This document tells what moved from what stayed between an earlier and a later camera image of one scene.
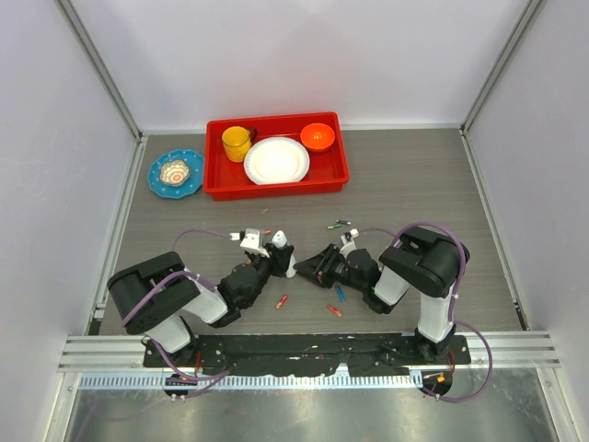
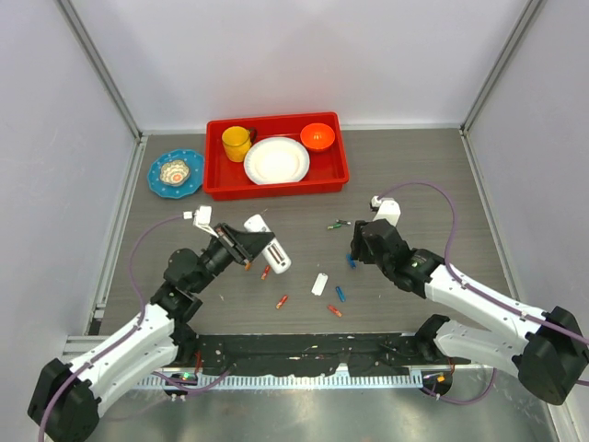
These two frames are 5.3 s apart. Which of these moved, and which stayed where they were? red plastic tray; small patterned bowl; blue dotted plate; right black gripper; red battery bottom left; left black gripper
Moved: left black gripper; right black gripper
Stayed: red plastic tray; small patterned bowl; blue dotted plate; red battery bottom left
